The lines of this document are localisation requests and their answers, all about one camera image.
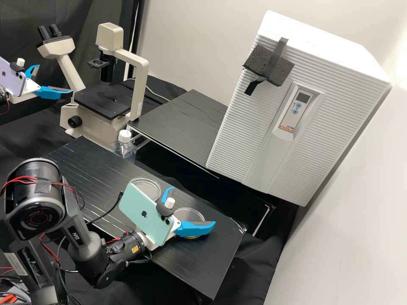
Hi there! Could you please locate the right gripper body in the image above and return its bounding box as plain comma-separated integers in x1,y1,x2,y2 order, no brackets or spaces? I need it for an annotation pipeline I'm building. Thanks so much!
136,227,178,252

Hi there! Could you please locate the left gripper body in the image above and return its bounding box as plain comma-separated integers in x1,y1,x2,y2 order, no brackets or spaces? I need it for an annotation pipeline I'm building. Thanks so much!
9,78,42,104

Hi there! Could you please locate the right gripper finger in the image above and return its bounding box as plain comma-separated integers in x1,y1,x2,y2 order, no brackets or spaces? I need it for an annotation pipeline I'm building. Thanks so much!
175,220,216,238
160,186,175,204

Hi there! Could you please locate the petri dish lid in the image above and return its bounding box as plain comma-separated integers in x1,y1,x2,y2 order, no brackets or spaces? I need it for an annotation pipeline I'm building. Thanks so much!
173,206,206,239

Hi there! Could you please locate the petri dish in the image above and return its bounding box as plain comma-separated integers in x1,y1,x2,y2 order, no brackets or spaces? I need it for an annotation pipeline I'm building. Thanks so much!
129,176,162,201

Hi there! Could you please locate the cream microscope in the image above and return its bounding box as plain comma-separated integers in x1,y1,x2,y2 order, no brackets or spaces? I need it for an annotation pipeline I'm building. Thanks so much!
36,22,150,148

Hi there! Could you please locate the white-capped bottle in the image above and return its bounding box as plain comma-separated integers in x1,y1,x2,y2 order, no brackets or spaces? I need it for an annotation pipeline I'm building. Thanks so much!
109,129,137,164

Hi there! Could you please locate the black platform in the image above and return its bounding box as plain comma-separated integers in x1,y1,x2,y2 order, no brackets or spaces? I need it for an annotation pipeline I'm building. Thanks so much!
43,142,245,301
126,89,276,237

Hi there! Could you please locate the incubator door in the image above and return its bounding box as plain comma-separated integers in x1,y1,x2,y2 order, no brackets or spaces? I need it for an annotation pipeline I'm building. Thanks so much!
206,28,392,207

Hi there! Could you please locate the white incubator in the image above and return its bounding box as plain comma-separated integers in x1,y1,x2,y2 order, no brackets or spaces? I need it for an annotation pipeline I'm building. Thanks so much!
206,9,392,207

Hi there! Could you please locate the left wrist camera phone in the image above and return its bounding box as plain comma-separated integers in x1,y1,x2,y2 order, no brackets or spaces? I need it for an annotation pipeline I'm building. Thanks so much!
0,56,28,97

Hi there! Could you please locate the wrist camera phone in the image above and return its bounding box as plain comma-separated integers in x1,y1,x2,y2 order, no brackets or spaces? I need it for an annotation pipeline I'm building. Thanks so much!
118,181,178,247
0,56,28,97

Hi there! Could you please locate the right wrist camera phone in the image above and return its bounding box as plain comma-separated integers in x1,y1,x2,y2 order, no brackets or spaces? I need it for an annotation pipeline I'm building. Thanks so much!
118,181,178,247

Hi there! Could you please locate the black cable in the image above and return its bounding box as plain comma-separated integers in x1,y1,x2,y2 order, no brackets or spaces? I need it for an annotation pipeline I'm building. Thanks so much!
83,190,125,225

